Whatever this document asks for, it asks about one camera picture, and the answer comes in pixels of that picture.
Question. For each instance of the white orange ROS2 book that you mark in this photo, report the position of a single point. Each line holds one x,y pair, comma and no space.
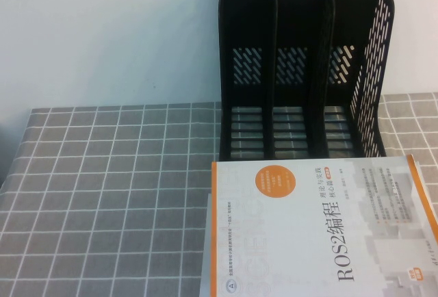
308,228

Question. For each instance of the black plastic book stand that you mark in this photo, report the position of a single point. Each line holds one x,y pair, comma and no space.
250,20

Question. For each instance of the white car suspension book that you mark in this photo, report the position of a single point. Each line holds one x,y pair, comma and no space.
205,259

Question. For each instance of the grey checked tablecloth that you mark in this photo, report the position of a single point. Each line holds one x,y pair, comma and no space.
102,191

